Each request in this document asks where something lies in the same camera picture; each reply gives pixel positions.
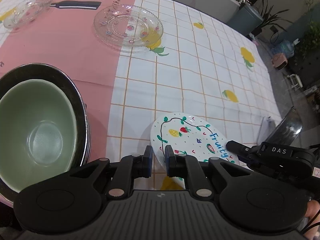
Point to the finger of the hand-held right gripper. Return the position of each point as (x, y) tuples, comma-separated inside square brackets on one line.
[(277, 152), (287, 175)]

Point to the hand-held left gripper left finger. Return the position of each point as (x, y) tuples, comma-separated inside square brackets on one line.
[(149, 161)]

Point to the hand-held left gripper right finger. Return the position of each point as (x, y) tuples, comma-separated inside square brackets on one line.
[(168, 162)]

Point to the white fruit-print plate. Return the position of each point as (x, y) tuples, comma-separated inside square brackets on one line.
[(192, 135)]

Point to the green ceramic bowl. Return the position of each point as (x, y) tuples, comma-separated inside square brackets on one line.
[(37, 135)]

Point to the blue steel bowl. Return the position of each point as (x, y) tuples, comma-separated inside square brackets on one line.
[(65, 82)]

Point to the clear glass plate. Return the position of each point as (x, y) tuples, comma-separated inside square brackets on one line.
[(128, 28), (27, 11)]

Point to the person's right hand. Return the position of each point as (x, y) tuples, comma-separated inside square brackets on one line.
[(314, 209)]

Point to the dark glossy slab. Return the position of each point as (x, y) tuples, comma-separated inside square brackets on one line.
[(285, 127)]

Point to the white step stool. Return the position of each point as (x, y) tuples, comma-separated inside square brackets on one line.
[(295, 78)]

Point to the checked lemon-print tablecloth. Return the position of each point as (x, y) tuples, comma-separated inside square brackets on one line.
[(190, 80)]

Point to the blue water bottle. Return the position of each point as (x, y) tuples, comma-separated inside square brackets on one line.
[(285, 47)]

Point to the bushy plant in dark planter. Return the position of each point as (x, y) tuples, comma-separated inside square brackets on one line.
[(312, 38)]

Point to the grey pedal trash bin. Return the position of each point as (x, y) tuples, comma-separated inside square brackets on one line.
[(246, 17)]

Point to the potted long-leaf plant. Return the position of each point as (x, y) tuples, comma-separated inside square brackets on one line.
[(271, 12)]

